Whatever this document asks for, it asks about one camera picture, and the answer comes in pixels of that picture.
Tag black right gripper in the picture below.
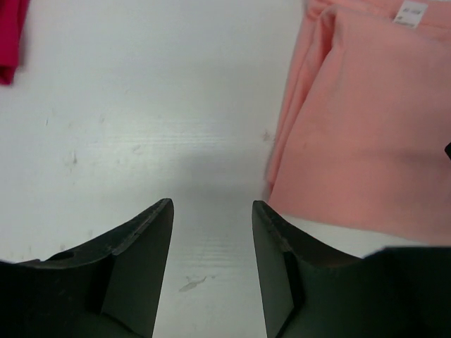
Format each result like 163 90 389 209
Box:
445 143 451 159

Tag salmon pink t-shirt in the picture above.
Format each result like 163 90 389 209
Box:
267 1 450 245

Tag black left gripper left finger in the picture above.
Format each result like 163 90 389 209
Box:
1 199 174 337

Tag red t-shirt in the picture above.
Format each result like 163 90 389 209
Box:
0 0 30 85

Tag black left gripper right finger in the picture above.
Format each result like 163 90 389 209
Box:
252 201 450 337

